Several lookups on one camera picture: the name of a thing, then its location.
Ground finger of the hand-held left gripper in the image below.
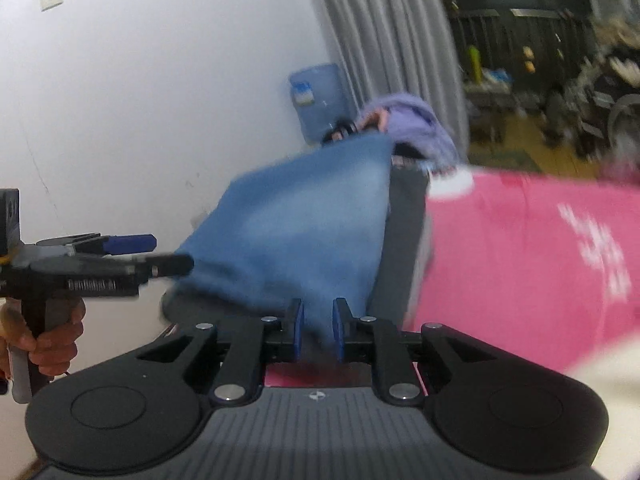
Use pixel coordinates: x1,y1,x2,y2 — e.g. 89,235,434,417
70,232,157,257
79,252,196,281

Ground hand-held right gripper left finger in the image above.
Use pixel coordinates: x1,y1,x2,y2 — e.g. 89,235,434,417
132,298,307,407

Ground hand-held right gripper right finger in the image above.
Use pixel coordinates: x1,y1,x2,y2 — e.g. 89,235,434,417
331,297,502,405

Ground blue denim jeans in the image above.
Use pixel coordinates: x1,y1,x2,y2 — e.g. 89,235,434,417
160,137,396,346

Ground person's left hand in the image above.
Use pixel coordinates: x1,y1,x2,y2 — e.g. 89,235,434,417
0,300,87,378

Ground grey folded garment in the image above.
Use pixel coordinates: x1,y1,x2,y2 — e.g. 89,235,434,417
160,167,435,341

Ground black garment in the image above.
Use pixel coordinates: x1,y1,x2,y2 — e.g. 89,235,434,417
320,117,431,161

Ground pink floral blanket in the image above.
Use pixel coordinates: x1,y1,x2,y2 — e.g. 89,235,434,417
162,167,640,396

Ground blue water jug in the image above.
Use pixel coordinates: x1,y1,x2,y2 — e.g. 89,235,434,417
289,62,356,143

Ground purple garment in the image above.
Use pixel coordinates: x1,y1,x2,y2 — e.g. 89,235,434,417
360,91,458,173

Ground grey curtain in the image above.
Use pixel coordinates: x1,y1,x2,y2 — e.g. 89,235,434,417
300,0,471,166

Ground yellow green bottle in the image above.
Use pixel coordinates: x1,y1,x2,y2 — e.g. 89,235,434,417
466,44,484,83

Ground bicycle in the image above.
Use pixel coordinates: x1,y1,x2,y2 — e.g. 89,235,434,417
575,55,640,161

